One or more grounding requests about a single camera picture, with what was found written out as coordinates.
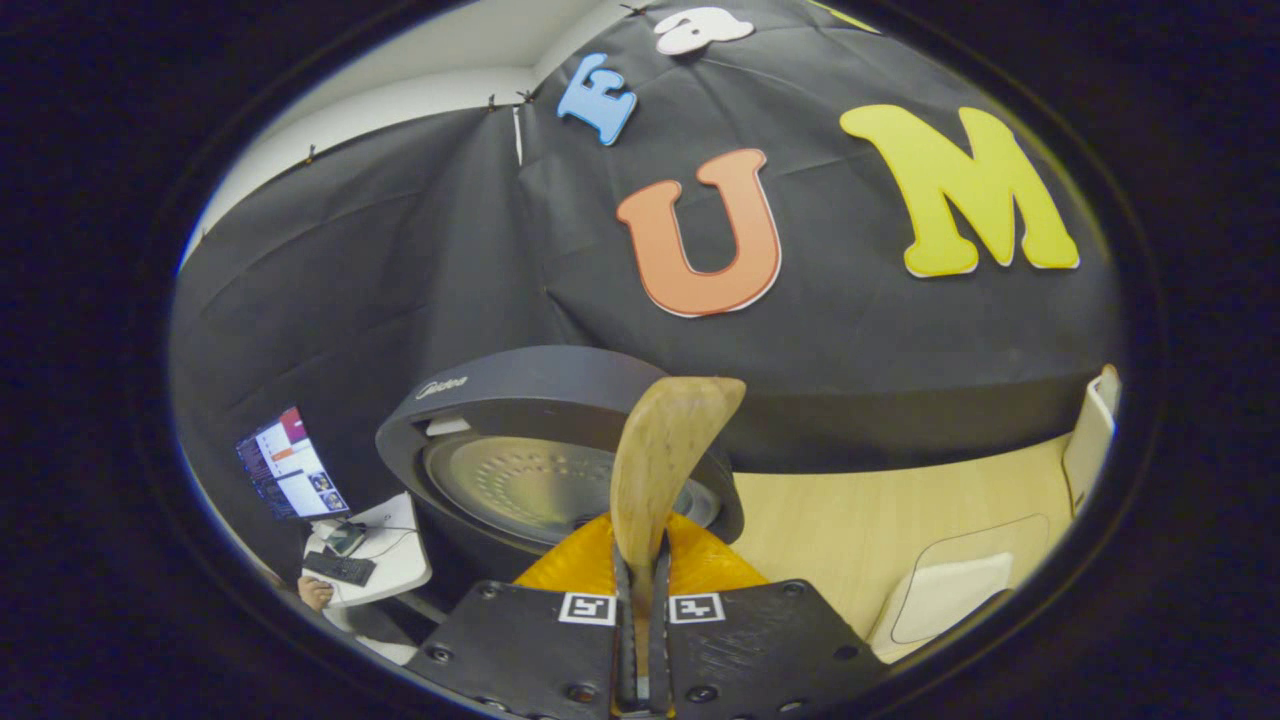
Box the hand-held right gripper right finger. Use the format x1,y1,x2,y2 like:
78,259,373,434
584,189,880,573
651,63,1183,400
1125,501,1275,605
650,514,887,720

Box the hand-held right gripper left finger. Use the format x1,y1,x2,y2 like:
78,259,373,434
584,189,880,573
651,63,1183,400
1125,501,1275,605
405,514,641,720

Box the clear box of white rice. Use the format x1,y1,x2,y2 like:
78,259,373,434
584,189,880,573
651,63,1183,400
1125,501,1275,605
867,514,1052,663

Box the wooden spoon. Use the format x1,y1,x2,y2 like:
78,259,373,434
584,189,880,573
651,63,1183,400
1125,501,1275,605
610,376,748,611

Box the dark grey rice cooker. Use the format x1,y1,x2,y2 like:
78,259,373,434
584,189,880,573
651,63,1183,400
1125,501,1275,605
375,345,747,601

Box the white side table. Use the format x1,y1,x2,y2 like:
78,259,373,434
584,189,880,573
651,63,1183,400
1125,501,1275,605
302,491,434,610

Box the black keyboard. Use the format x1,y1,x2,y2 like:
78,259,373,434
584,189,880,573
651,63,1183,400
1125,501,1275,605
301,549,378,588

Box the computer monitor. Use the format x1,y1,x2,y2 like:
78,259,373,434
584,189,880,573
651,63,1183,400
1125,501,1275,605
235,404,352,522

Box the white toaster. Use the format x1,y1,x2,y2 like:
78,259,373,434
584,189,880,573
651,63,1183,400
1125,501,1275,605
1061,364,1122,517

